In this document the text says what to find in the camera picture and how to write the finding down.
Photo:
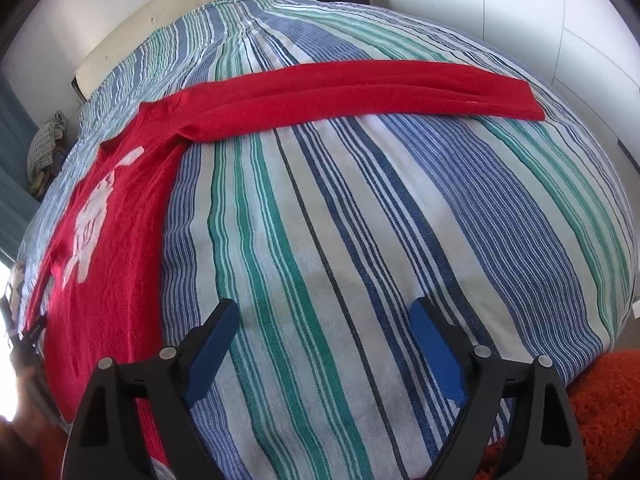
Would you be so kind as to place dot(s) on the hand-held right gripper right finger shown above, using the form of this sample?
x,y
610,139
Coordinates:
x,y
440,350

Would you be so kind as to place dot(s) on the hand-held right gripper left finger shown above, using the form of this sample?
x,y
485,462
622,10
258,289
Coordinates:
x,y
212,345

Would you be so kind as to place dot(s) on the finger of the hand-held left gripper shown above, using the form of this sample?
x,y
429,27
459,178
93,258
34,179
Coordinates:
x,y
31,334

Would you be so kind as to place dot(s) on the red shirt with white print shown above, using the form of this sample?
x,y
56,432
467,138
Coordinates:
x,y
320,95

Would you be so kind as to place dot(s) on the pile of checked clothes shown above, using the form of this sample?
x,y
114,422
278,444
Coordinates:
x,y
46,147

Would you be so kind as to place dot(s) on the striped bedspread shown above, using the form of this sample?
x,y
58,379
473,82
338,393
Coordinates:
x,y
350,240

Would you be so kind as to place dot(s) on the blue curtain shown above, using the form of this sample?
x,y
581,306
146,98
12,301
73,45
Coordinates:
x,y
15,170

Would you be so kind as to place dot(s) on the orange fleece blanket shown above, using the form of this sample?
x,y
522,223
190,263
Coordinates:
x,y
600,410

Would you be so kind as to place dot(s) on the white wardrobe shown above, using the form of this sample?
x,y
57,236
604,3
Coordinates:
x,y
545,15

